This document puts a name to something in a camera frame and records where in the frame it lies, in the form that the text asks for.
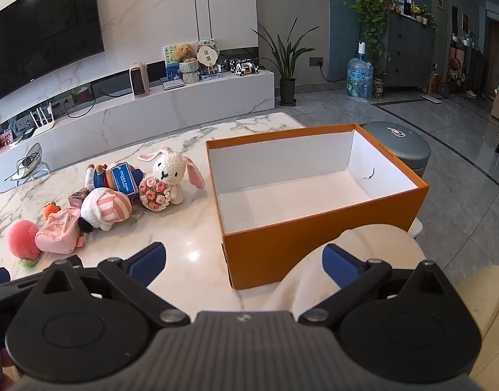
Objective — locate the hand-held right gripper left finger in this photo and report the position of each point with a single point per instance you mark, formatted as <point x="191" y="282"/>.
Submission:
<point x="149" y="261"/>

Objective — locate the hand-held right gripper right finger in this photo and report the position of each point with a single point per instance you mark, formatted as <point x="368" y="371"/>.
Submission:
<point x="341" y="266"/>

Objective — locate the pink peach plush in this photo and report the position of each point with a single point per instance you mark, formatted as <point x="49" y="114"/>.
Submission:
<point x="23" y="240"/>

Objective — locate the white plush with striped hat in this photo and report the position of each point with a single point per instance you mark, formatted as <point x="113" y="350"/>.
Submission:
<point x="111" y="207"/>

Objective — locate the orange cardboard box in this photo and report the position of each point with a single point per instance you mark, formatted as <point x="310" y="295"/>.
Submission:
<point x="273" y="252"/>

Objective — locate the pink plush backpack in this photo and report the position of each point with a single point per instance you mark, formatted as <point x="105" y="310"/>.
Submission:
<point x="58" y="232"/>

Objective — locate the small orange strawberry plush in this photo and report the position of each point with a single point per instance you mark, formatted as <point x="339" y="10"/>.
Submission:
<point x="51" y="210"/>

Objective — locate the small dark printed box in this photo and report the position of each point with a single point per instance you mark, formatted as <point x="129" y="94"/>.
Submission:
<point x="76" y="200"/>

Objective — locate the white crochet rabbit plush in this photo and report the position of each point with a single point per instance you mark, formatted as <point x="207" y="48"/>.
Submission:
<point x="168" y="167"/>

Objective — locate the brown plush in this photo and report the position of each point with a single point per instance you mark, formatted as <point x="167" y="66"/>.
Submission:
<point x="100" y="177"/>

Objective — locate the small white fan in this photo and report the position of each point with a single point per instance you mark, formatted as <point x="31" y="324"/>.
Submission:
<point x="29" y="159"/>

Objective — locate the grey round storage stool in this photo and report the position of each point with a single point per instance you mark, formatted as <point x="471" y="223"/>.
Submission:
<point x="400" y="146"/>

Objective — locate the white marble media console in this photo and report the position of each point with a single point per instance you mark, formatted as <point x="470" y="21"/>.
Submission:
<point x="151" y="110"/>

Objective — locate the white router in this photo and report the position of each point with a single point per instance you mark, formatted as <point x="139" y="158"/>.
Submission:
<point x="45" y="128"/>

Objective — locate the white flat box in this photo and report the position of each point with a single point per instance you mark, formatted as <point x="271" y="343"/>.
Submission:
<point x="174" y="84"/>

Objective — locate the dark red round tin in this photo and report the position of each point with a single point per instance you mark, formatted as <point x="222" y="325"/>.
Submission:
<point x="82" y="94"/>

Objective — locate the green patterned canister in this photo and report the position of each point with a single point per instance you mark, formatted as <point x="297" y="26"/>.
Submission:
<point x="378" y="88"/>

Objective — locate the pink space heater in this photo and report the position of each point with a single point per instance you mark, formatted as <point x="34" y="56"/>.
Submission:
<point x="139" y="79"/>

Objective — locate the long-leaf potted plant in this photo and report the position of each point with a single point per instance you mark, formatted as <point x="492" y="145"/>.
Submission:
<point x="288" y="89"/>

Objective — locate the water jug with pump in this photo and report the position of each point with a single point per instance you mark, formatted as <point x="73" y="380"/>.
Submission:
<point x="359" y="77"/>

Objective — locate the white floor scale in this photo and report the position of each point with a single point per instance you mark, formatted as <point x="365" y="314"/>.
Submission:
<point x="432" y="97"/>

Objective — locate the blue white box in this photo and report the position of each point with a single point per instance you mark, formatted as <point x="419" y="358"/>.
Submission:
<point x="212" y="76"/>

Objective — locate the teddy bear on shelf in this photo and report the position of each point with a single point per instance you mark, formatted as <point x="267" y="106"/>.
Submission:
<point x="174" y="55"/>

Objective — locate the white lobed hand fan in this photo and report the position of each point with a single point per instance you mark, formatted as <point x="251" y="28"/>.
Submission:
<point x="208" y="58"/>

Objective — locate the black white toy car set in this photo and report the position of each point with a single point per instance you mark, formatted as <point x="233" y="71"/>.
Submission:
<point x="243" y="67"/>

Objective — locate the round painted paper fan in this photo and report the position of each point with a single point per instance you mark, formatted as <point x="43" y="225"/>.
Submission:
<point x="201" y="44"/>

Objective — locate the grey drawer cabinet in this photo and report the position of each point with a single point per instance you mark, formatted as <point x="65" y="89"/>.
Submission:
<point x="408" y="49"/>

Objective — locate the basketball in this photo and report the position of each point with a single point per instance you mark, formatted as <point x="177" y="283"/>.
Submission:
<point x="457" y="63"/>

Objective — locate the dark storage rack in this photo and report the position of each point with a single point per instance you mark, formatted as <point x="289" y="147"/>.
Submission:
<point x="473" y="65"/>

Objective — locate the black flat television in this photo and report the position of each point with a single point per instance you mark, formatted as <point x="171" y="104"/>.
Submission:
<point x="37" y="36"/>

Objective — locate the trailing pothos plant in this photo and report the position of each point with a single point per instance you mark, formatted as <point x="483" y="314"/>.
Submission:
<point x="371" y="8"/>

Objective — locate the brown wooden door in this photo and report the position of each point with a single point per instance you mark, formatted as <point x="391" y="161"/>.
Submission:
<point x="496" y="57"/>

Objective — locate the small potted plant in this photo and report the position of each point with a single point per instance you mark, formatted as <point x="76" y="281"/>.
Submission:
<point x="428" y="16"/>

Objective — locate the dark wall socket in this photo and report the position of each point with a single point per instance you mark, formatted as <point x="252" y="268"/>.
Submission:
<point x="316" y="62"/>

